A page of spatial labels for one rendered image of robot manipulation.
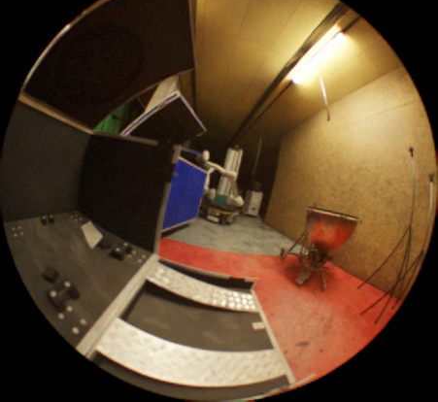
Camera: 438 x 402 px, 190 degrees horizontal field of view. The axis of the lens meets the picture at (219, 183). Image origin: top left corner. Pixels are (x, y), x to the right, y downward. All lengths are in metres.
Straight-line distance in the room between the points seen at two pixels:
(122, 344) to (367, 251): 2.45
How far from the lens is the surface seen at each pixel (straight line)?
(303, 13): 2.55
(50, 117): 1.28
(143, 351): 0.63
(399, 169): 2.39
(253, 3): 2.51
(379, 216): 2.30
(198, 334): 0.82
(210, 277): 1.05
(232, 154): 3.22
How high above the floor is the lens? 0.76
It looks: 2 degrees up
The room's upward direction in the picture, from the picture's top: 15 degrees clockwise
